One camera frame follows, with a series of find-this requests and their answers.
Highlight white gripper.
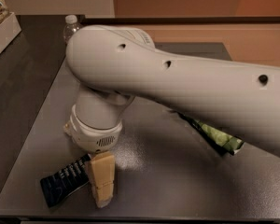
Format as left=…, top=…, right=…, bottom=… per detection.
left=63, top=105, right=123, bottom=208

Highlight clear plastic water bottle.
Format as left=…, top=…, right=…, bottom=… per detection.
left=63, top=15, right=82, bottom=43

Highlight dark blue rxbar wrapper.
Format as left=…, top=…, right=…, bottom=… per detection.
left=40, top=154, right=91, bottom=207

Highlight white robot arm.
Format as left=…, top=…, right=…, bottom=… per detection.
left=65, top=25, right=280, bottom=157

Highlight green jalapeno chips bag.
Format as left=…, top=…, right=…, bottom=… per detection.
left=179, top=114, right=245, bottom=156

